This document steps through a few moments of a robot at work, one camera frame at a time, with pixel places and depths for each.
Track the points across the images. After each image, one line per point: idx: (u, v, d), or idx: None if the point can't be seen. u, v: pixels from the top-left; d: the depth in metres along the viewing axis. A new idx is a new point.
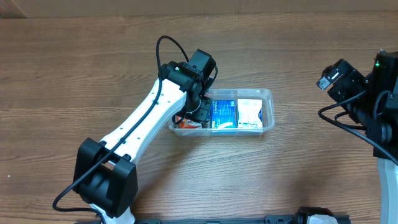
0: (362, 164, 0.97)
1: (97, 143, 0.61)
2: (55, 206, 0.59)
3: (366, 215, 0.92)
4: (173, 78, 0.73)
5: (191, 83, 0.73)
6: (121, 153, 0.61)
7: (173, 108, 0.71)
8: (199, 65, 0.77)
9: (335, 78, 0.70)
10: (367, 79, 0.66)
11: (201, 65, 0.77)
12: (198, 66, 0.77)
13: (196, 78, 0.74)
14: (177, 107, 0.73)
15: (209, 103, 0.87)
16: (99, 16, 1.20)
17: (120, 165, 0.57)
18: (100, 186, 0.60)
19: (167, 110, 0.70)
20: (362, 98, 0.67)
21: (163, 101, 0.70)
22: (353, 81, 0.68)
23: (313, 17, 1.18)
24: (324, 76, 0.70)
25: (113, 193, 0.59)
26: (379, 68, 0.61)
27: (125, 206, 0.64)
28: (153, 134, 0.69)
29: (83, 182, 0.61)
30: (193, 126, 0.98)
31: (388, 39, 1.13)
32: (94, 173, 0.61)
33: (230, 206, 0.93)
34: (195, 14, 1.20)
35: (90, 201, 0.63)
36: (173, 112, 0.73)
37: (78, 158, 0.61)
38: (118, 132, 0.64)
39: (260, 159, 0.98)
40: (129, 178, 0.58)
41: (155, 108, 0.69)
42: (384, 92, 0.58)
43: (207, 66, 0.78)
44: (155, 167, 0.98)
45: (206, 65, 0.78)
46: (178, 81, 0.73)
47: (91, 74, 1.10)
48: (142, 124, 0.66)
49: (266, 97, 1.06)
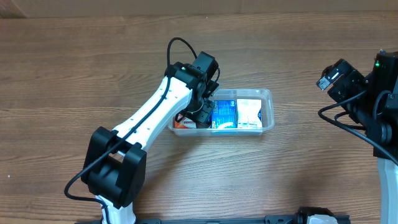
0: (362, 164, 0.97)
1: (109, 131, 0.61)
2: (67, 191, 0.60)
3: (367, 215, 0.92)
4: (180, 77, 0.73)
5: (196, 82, 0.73)
6: (132, 141, 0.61)
7: (180, 104, 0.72)
8: (202, 66, 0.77)
9: (335, 78, 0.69)
10: (367, 79, 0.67)
11: (205, 66, 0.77)
12: (201, 68, 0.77)
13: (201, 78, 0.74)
14: (183, 104, 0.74)
15: (211, 107, 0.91)
16: (99, 16, 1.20)
17: (132, 154, 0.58)
18: (109, 175, 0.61)
19: (175, 106, 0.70)
20: (362, 98, 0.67)
21: (171, 96, 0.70)
22: (353, 81, 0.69)
23: (313, 17, 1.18)
24: (324, 76, 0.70)
25: (122, 182, 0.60)
26: (379, 68, 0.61)
27: (132, 196, 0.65)
28: (160, 129, 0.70)
29: (92, 171, 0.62)
30: (188, 127, 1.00)
31: (388, 39, 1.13)
32: (104, 162, 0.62)
33: (230, 206, 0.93)
34: (195, 14, 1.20)
35: (98, 191, 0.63)
36: (178, 108, 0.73)
37: (88, 147, 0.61)
38: (129, 124, 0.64)
39: (260, 159, 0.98)
40: (139, 167, 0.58)
41: (163, 102, 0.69)
42: (384, 92, 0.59)
43: (210, 69, 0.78)
44: (156, 167, 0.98)
45: (209, 66, 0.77)
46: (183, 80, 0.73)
47: (91, 74, 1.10)
48: (152, 116, 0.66)
49: (265, 97, 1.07)
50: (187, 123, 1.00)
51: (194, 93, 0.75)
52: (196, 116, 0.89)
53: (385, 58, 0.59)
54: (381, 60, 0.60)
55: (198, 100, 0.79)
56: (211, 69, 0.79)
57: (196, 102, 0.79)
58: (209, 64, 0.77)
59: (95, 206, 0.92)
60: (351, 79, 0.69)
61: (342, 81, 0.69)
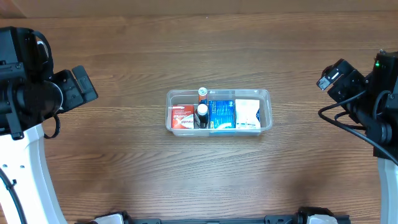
0: (362, 164, 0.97)
1: None
2: None
3: (366, 215, 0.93)
4: (15, 86, 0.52)
5: (15, 84, 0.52)
6: None
7: (33, 158, 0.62)
8: (7, 51, 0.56)
9: (335, 78, 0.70)
10: (367, 79, 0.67)
11: (9, 30, 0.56)
12: (7, 59, 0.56)
13: (18, 58, 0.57)
14: (38, 145, 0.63)
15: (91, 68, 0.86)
16: (99, 16, 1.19)
17: None
18: None
19: (34, 171, 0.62)
20: (362, 98, 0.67)
21: (16, 170, 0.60)
22: (353, 81, 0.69)
23: (313, 17, 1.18)
24: (324, 76, 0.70)
25: None
26: (378, 70, 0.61)
27: None
28: (40, 156, 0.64)
29: None
30: (185, 127, 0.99)
31: (388, 40, 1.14)
32: None
33: (230, 206, 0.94)
34: (195, 14, 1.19)
35: None
36: (40, 150, 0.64)
37: None
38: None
39: (260, 159, 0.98)
40: None
41: (5, 172, 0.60)
42: (384, 92, 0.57)
43: (15, 36, 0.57)
44: (155, 167, 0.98)
45: (32, 38, 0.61)
46: (18, 89, 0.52)
47: (91, 74, 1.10)
48: (26, 201, 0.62)
49: (264, 98, 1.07)
50: (185, 123, 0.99)
51: (44, 88, 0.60)
52: (76, 99, 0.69)
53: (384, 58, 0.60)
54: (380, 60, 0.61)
55: (54, 89, 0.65)
56: (22, 33, 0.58)
57: (54, 89, 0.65)
58: (21, 33, 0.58)
59: (95, 206, 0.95)
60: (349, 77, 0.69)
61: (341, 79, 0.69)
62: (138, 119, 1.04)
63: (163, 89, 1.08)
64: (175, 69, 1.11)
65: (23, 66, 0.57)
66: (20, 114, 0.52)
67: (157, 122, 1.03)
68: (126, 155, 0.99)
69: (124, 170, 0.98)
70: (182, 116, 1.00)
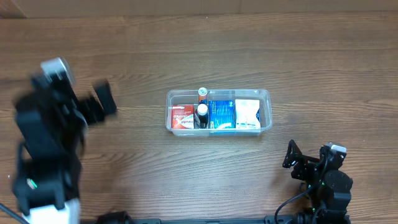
0: (362, 164, 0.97)
1: None
2: None
3: (367, 215, 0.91)
4: (63, 172, 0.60)
5: (62, 168, 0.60)
6: None
7: None
8: (37, 140, 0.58)
9: (294, 163, 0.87)
10: (309, 160, 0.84)
11: (36, 111, 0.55)
12: (40, 142, 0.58)
13: (51, 134, 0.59)
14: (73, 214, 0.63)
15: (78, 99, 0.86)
16: (99, 16, 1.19)
17: None
18: None
19: None
20: (305, 170, 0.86)
21: None
22: (305, 163, 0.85)
23: (313, 17, 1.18)
24: (288, 162, 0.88)
25: None
26: (313, 168, 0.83)
27: None
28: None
29: None
30: (185, 127, 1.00)
31: (388, 39, 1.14)
32: None
33: (230, 206, 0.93)
34: (195, 14, 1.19)
35: None
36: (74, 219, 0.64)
37: None
38: None
39: (260, 158, 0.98)
40: None
41: None
42: (323, 150, 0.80)
43: (41, 112, 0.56)
44: (155, 167, 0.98)
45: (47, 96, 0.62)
46: (66, 173, 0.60)
47: (91, 74, 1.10)
48: None
49: (263, 98, 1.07)
50: (185, 123, 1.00)
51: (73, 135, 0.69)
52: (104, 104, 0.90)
53: (322, 152, 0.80)
54: (321, 152, 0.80)
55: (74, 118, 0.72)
56: (41, 93, 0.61)
57: (76, 117, 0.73)
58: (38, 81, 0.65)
59: (95, 206, 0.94)
60: (298, 162, 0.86)
61: (286, 157, 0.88)
62: (138, 119, 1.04)
63: (163, 89, 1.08)
64: (175, 69, 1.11)
65: (56, 144, 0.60)
66: (66, 193, 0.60)
67: (157, 122, 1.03)
68: (126, 155, 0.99)
69: (124, 170, 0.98)
70: (182, 116, 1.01)
